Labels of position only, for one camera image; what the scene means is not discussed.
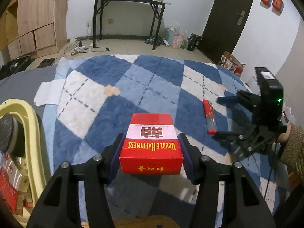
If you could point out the red silver cigarette carton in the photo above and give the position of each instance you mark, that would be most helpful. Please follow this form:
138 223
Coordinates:
15 186

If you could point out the grey black round sponge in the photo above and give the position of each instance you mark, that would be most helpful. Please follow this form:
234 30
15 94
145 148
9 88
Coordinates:
8 132

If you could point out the red double happiness box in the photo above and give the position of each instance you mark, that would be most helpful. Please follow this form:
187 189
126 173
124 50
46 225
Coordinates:
151 146

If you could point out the black folding table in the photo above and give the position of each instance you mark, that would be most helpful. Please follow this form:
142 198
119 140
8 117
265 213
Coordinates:
127 19

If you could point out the grey bed sheet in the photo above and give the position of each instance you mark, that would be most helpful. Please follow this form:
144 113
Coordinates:
24 85

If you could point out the yellow plastic basin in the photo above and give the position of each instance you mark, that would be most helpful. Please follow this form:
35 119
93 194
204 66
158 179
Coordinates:
27 146

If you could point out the pink plastic bag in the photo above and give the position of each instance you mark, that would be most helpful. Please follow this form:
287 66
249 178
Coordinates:
177 41

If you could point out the blue white checkered rug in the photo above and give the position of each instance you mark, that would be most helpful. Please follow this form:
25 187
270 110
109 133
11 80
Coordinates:
100 95

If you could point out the white power strip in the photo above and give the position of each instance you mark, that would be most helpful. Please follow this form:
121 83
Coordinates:
79 48

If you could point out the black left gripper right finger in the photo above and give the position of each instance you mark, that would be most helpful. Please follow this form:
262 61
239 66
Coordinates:
227 194

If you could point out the dark brown door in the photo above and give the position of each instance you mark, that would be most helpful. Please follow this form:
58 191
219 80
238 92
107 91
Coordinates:
224 27

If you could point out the printed cardboard box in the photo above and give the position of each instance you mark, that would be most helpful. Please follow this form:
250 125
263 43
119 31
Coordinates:
229 62

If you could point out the wooden wardrobe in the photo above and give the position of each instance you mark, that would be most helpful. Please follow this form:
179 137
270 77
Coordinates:
33 27

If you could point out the black open case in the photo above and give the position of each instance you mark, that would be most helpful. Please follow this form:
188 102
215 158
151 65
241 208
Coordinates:
15 66

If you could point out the red lighter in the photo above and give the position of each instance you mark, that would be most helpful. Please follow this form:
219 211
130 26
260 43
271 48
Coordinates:
209 117

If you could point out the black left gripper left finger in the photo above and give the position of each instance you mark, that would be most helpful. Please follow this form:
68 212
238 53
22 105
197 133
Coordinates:
58 205

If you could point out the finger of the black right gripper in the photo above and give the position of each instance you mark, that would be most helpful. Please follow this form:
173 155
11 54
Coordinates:
227 100
229 136

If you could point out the red fire extinguisher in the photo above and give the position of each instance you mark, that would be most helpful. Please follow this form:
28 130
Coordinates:
238 71

